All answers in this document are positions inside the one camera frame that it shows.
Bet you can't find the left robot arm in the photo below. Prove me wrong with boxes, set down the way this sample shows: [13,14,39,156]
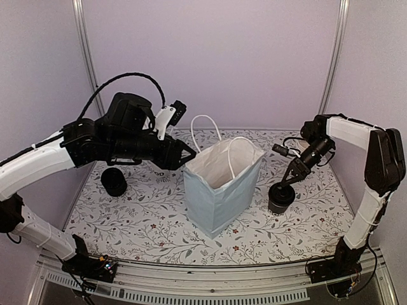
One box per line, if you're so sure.
[1,93,196,276]

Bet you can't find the light blue paper bag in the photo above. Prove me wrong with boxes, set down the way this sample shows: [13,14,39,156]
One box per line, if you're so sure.
[183,114,265,239]

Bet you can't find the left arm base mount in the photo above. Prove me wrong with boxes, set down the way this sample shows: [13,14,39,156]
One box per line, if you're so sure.
[62,254,118,283]

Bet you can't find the aluminium frame post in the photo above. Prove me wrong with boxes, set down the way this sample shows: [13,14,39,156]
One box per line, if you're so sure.
[71,0,109,115]
[318,0,350,114]

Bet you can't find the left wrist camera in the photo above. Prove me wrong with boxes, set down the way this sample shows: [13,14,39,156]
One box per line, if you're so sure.
[155,100,187,140]

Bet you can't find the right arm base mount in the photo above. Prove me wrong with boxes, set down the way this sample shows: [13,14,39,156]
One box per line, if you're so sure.
[305,255,362,283]

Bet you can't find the aluminium frame post right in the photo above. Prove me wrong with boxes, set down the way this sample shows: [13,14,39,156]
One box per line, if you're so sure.
[318,0,350,114]

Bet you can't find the stack of black lids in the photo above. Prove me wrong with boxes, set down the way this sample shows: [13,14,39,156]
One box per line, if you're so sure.
[100,167,127,197]

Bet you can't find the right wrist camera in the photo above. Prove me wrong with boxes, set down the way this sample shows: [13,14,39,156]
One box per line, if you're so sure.
[272,144,300,158]

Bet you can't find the stack of paper cups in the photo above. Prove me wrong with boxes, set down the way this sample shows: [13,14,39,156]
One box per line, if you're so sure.
[296,140,310,153]

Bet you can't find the aluminium table front rail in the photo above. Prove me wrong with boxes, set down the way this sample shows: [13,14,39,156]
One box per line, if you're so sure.
[29,249,399,304]

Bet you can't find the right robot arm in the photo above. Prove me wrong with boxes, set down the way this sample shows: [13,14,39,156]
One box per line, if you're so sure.
[270,114,406,277]

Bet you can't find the aluminium frame post left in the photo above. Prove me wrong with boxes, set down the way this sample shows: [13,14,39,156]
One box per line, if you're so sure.
[71,0,109,115]

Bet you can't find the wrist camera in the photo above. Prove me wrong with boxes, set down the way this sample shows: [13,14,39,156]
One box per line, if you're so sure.
[272,144,300,158]
[155,100,187,140]

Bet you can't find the black and white paper cup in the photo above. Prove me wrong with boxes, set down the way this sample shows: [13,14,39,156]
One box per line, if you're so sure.
[268,200,293,214]

